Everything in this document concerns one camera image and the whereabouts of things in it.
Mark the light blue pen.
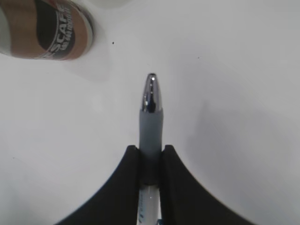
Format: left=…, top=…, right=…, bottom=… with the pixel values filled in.
left=137, top=73, right=164, bottom=225

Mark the brown coffee bottle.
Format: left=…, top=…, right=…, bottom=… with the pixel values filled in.
left=0, top=0, right=94, bottom=60

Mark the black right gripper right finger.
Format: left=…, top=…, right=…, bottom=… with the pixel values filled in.
left=159, top=145, right=251, bottom=225

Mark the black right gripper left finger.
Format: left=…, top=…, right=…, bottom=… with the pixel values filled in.
left=58, top=145, right=140, bottom=225

